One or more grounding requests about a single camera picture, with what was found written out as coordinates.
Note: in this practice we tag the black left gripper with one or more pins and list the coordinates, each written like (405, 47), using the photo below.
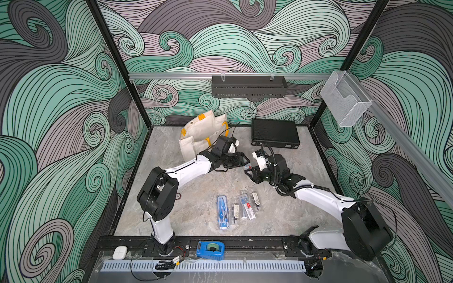
(238, 161)

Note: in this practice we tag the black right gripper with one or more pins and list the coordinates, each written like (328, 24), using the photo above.
(255, 174)

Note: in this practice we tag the blue compass set case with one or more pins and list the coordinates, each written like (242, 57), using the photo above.
(223, 215)

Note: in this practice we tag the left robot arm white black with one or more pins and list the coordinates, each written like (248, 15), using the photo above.
(158, 194)

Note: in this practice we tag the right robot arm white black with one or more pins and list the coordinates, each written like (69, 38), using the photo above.
(364, 232)

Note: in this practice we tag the white canvas tote bag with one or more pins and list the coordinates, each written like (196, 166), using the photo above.
(200, 133)

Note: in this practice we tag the clear case gold label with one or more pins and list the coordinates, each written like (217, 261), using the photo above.
(256, 200)

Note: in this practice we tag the black ribbed hard case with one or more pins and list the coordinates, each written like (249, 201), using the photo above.
(275, 133)

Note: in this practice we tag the clear case red label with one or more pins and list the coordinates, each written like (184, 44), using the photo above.
(246, 206)

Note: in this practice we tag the clear case beige label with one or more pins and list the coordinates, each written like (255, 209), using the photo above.
(235, 212)

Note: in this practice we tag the white earbuds case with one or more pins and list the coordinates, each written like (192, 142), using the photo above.
(120, 253)

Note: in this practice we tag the black wall tray shelf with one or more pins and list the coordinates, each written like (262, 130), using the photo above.
(252, 87)

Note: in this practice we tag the clear acrylic wall holder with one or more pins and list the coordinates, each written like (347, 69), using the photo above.
(345, 97)

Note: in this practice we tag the white slotted cable duct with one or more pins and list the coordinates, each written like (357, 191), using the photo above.
(207, 265)

